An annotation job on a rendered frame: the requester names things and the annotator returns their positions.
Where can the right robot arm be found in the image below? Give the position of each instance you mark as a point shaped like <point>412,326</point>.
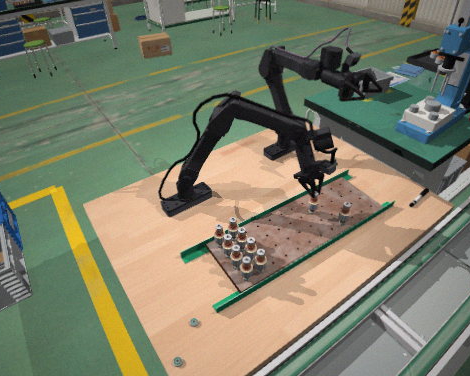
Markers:
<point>221,122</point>

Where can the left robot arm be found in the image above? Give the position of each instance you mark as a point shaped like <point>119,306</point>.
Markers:
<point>329,61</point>

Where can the brown perforated board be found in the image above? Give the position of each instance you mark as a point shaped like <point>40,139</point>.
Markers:
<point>289,232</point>

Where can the yellow floor marking line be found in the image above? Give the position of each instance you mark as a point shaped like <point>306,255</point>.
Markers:
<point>119,339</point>
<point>31,197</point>

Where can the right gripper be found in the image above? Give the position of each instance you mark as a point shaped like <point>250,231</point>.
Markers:
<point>310,170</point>

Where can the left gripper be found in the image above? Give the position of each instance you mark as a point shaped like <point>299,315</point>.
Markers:
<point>338,81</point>

